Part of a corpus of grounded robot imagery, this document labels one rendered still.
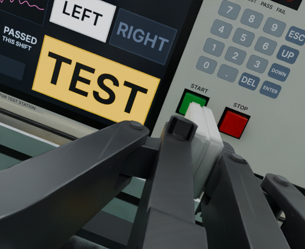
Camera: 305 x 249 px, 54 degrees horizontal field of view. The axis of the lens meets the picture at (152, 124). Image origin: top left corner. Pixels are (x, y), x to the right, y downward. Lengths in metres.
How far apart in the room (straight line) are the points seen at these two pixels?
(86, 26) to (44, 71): 0.06
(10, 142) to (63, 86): 0.06
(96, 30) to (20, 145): 0.12
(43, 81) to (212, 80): 0.15
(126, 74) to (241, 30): 0.10
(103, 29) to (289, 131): 0.18
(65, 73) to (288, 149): 0.20
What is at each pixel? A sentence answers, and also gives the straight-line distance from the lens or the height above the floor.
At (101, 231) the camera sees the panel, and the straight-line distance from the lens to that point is 0.48.
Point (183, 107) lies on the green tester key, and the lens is 0.25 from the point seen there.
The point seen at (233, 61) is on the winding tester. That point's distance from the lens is 0.26.
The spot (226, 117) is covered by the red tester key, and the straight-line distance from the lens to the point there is 0.26.
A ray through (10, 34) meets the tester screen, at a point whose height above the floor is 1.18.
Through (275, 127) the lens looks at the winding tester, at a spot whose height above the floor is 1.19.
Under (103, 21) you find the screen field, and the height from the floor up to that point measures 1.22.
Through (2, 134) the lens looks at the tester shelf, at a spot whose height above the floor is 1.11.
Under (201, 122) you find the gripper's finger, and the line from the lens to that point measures 0.15.
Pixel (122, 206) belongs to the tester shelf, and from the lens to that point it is 0.27.
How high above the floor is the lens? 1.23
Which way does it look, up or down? 17 degrees down
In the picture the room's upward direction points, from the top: 21 degrees clockwise
